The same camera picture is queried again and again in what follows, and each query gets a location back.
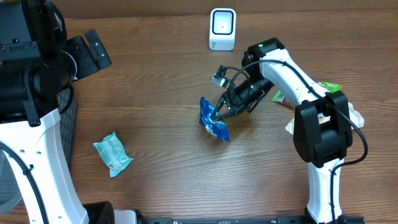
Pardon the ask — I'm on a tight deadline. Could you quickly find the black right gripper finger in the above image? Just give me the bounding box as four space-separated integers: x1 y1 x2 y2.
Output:
214 105 248 121
210 93 229 120

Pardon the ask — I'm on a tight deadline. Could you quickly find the blue Oreo packet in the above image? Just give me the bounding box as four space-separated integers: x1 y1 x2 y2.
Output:
199 97 229 141

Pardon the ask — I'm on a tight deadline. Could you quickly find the green Haribo gummy bag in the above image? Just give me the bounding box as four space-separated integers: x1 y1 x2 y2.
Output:
272 82 342 108

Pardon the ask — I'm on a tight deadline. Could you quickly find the teal snack packet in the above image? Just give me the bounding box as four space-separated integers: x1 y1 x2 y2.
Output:
93 132 133 178

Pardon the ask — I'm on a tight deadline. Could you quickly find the beige pastry snack bag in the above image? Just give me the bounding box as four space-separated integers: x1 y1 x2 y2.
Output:
285 102 364 134

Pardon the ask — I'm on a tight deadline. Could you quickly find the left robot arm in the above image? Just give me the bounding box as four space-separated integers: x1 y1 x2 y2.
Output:
1 1 138 223

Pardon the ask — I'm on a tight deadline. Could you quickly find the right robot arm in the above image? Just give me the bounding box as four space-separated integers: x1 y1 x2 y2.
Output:
200 38 354 223

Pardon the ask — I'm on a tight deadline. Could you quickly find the white barcode scanner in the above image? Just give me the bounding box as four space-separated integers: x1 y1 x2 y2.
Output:
209 7 236 51

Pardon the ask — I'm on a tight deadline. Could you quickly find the cardboard back board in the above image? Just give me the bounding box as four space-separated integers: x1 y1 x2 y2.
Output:
52 0 397 19

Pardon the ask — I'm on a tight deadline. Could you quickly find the grey plastic mesh basket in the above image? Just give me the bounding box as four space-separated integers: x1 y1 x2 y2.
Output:
1 99 77 214

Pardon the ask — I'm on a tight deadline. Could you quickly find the black camera cable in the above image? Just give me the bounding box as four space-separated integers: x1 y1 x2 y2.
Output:
220 58 369 224

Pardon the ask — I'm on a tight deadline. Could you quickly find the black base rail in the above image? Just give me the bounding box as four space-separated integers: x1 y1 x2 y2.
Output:
142 214 365 224

